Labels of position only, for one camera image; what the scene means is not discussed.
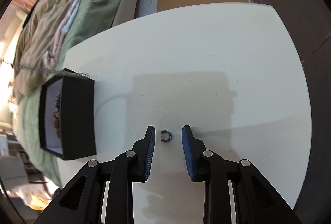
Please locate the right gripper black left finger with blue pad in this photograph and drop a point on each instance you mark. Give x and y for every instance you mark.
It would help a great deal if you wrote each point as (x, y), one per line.
(81, 200)

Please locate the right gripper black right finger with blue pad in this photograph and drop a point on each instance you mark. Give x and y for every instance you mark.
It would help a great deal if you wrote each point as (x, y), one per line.
(234, 191)

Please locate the black jewelry box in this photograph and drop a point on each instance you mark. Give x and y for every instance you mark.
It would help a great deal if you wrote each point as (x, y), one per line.
(66, 116)

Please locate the beige comforter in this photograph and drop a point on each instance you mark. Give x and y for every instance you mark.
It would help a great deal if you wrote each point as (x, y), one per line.
(39, 44)

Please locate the green bed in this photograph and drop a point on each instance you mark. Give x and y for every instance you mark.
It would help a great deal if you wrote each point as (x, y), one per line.
(93, 17)

